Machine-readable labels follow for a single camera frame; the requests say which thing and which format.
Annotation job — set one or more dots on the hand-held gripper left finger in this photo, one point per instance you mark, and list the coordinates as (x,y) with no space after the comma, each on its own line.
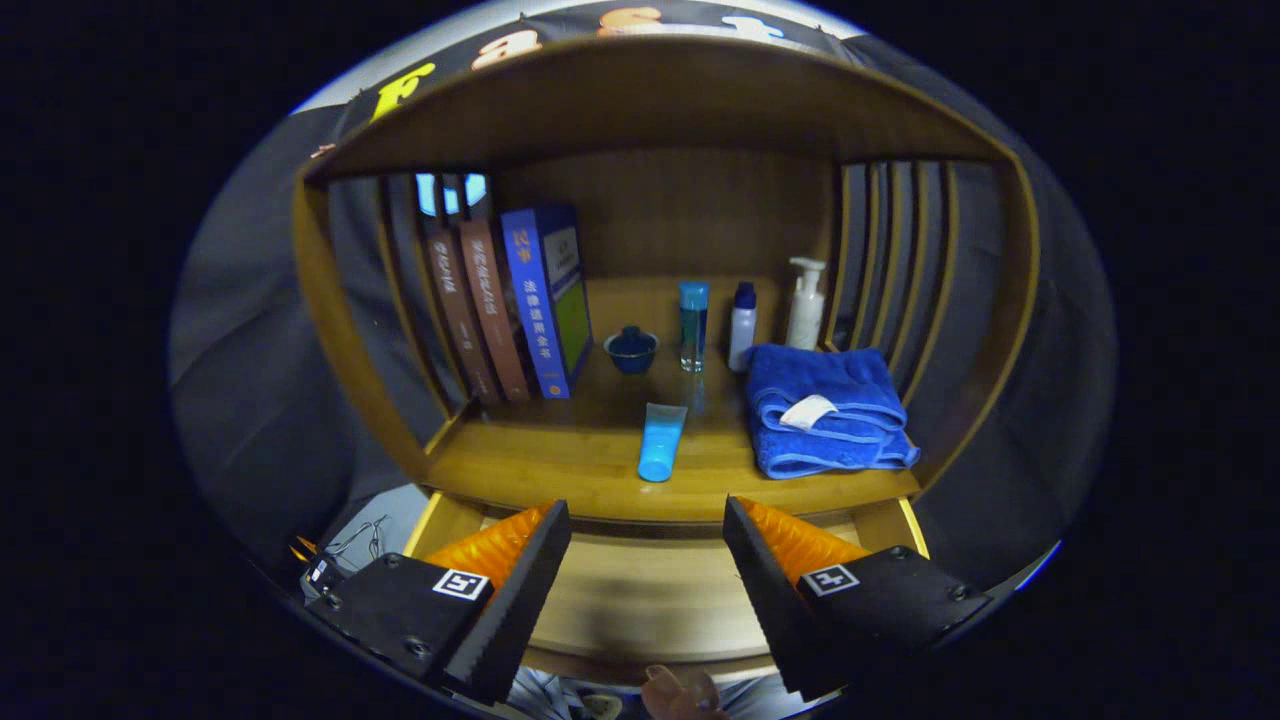
(520,605)

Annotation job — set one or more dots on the black backdrop cloth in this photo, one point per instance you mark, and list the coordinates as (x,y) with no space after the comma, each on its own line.
(240,330)

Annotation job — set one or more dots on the brown book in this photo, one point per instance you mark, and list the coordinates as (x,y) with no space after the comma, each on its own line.
(495,310)
(460,320)

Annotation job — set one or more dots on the blue book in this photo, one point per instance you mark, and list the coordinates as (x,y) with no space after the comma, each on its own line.
(535,300)

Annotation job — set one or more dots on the dark blue lidded teacup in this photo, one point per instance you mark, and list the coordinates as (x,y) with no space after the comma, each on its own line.
(631,352)

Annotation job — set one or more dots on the wooden countertop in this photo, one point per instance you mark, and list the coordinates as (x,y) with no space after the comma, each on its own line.
(590,450)

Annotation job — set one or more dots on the wooden cabinet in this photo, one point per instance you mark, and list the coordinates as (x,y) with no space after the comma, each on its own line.
(680,210)

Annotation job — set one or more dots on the wooden drawer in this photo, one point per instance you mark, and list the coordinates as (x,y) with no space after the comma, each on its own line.
(640,600)

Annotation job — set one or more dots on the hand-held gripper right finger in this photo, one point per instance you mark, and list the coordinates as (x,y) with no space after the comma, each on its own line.
(775,600)

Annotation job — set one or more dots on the white bottle with blue cap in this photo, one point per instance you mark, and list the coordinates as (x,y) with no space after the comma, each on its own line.
(741,335)

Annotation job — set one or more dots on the white pump bottle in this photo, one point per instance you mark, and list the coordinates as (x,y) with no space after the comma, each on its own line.
(804,315)

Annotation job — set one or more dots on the blue folded towel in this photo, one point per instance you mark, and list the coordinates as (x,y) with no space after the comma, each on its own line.
(850,440)

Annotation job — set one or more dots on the light blue tube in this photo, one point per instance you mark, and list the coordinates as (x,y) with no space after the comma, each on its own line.
(662,440)

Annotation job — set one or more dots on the teal clear bottle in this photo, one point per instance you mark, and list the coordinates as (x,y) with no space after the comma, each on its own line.
(693,330)

